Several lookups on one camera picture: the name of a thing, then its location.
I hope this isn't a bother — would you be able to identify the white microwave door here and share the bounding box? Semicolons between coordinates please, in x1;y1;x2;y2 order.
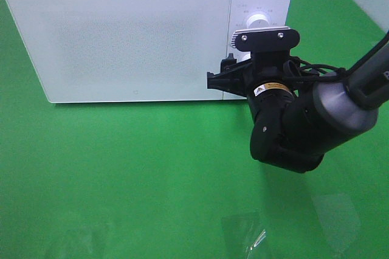
6;0;230;103

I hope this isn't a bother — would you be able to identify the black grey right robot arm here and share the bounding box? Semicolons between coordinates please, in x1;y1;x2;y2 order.
207;27;388;173

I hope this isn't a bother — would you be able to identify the white microwave knob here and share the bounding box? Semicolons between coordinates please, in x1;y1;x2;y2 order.
246;12;270;29
239;53;251;62

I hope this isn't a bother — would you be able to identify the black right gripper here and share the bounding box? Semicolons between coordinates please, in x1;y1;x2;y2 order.
207;50;296;119

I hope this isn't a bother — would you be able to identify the black wrist camera mount plate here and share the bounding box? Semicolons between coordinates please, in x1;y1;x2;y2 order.
230;26;300;52

